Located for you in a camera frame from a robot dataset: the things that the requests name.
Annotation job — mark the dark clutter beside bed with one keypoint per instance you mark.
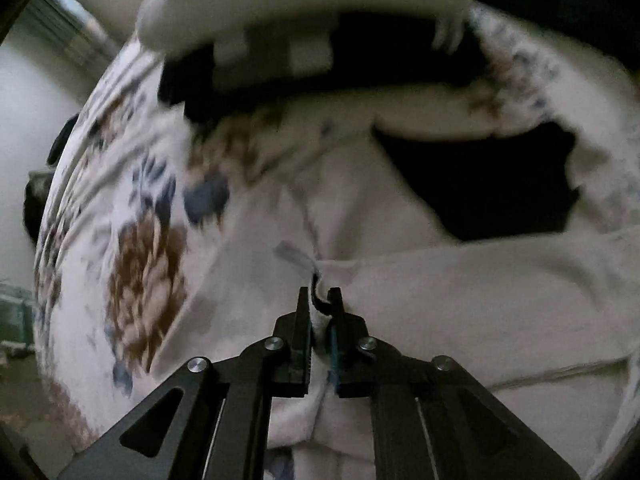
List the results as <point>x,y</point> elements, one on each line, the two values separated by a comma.
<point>39,182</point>

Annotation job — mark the floral bed blanket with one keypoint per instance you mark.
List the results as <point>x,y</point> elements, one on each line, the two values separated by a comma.
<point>109,273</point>

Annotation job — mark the white long-sleeve garment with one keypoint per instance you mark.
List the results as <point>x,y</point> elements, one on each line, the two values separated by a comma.
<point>517,254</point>

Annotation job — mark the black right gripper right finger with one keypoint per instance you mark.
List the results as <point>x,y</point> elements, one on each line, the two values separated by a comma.
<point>432,419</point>

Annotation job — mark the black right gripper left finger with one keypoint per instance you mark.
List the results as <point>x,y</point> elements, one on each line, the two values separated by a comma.
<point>207,420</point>

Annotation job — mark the stack of folded clothes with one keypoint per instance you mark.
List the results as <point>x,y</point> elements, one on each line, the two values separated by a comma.
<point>234,58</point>

